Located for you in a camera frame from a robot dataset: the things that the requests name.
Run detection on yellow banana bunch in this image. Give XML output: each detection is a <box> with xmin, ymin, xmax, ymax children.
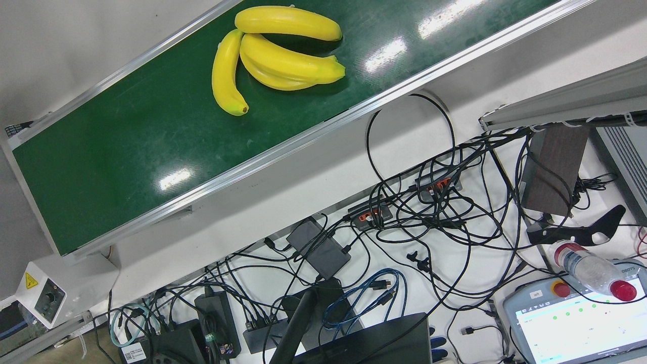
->
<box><xmin>211</xmin><ymin>5</ymin><xmax>347</xmax><ymax>117</ymax></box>

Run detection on black orange usb hub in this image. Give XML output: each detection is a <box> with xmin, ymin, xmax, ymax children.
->
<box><xmin>414</xmin><ymin>169</ymin><xmax>463</xmax><ymax>203</ymax></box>
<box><xmin>348</xmin><ymin>200</ymin><xmax>395</xmax><ymax>232</ymax></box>

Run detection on dark grey power adapter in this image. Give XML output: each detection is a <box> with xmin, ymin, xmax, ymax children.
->
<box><xmin>286</xmin><ymin>217</ymin><xmax>352</xmax><ymax>280</ymax></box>

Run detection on black monitor stand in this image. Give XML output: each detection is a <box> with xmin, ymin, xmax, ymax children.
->
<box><xmin>269</xmin><ymin>278</ymin><xmax>349</xmax><ymax>364</ymax></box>

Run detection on black multiport hub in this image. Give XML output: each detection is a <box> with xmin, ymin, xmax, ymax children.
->
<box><xmin>243</xmin><ymin>313</ymin><xmax>284</xmax><ymax>354</ymax></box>

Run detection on black power brick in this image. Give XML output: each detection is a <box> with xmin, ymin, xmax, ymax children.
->
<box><xmin>195</xmin><ymin>291</ymin><xmax>242</xmax><ymax>354</ymax></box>

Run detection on green conveyor belt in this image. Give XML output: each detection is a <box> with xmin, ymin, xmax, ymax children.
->
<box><xmin>3</xmin><ymin>0</ymin><xmax>597</xmax><ymax>258</ymax></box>

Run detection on black device with white label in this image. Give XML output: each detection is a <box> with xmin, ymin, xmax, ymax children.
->
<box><xmin>119</xmin><ymin>318</ymin><xmax>208</xmax><ymax>364</ymax></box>

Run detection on dark wooden block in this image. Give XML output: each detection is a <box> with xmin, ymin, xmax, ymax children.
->
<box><xmin>520</xmin><ymin>124</ymin><xmax>591</xmax><ymax>218</ymax></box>

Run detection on clear water bottle red cap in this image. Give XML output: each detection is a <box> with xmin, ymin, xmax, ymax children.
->
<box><xmin>550</xmin><ymin>240</ymin><xmax>638</xmax><ymax>303</ymax></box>

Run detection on grey teach pendant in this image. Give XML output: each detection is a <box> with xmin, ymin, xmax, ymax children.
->
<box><xmin>502</xmin><ymin>258</ymin><xmax>647</xmax><ymax>364</ymax></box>

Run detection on white conveyor control box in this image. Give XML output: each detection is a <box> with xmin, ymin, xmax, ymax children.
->
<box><xmin>14</xmin><ymin>253</ymin><xmax>121</xmax><ymax>329</ymax></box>

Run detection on black finned computer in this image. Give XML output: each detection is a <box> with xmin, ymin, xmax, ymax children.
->
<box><xmin>589</xmin><ymin>124</ymin><xmax>647</xmax><ymax>225</ymax></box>

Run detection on black looped cable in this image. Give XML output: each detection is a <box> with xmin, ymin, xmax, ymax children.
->
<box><xmin>366</xmin><ymin>93</ymin><xmax>456</xmax><ymax>203</ymax></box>

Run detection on blue cable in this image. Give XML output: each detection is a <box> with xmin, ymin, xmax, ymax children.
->
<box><xmin>322</xmin><ymin>268</ymin><xmax>407</xmax><ymax>332</ymax></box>

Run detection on blue tool handles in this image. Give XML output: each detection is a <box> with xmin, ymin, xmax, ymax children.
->
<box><xmin>429</xmin><ymin>326</ymin><xmax>449</xmax><ymax>362</ymax></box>

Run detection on black curved bracket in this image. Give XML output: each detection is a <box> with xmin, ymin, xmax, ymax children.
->
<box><xmin>526</xmin><ymin>205</ymin><xmax>627</xmax><ymax>247</ymax></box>

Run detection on teal cable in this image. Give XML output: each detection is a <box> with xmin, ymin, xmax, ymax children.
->
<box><xmin>110</xmin><ymin>303</ymin><xmax>152</xmax><ymax>349</ymax></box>

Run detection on aluminium camera post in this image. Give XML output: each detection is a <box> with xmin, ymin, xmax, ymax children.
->
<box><xmin>479</xmin><ymin>58</ymin><xmax>647</xmax><ymax>132</ymax></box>

